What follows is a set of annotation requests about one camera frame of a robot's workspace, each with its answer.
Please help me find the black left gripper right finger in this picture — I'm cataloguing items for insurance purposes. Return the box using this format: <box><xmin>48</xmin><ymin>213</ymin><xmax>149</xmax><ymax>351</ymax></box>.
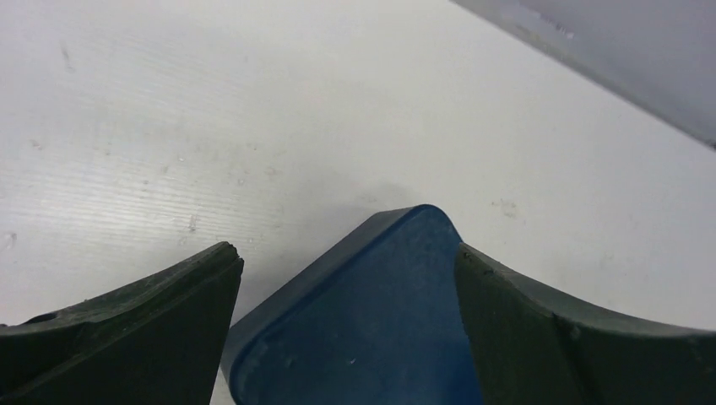
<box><xmin>454</xmin><ymin>244</ymin><xmax>715</xmax><ymax>404</ymax></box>

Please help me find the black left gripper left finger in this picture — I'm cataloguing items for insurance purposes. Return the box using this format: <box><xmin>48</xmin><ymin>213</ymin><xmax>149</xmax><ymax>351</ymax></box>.
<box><xmin>1</xmin><ymin>242</ymin><xmax>244</xmax><ymax>404</ymax></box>

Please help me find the dark blue box lid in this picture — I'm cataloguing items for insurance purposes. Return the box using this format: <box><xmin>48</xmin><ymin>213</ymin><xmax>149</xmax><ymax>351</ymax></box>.
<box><xmin>220</xmin><ymin>204</ymin><xmax>483</xmax><ymax>404</ymax></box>

